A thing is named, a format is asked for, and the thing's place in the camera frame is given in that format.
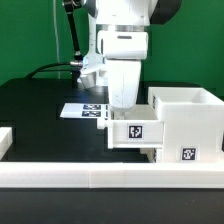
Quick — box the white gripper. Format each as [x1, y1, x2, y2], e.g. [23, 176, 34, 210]
[106, 60, 141, 112]

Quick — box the white drawer cabinet box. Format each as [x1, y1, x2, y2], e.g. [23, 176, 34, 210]
[148, 87, 224, 163]

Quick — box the fiducial marker sheet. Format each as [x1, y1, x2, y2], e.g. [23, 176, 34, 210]
[60, 103, 108, 119]

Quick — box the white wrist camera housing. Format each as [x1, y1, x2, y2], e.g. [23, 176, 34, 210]
[80, 54, 107, 89]

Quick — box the white obstacle fence wall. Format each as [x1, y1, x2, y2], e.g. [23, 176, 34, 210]
[0, 126, 224, 190]

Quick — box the white drawer tray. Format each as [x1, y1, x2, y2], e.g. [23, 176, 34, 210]
[97, 104, 164, 149]
[140, 148, 162, 163]

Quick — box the white front drawer tray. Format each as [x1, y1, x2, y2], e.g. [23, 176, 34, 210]
[140, 148, 162, 163]

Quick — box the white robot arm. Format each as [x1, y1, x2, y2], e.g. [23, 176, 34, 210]
[63, 0, 182, 113]

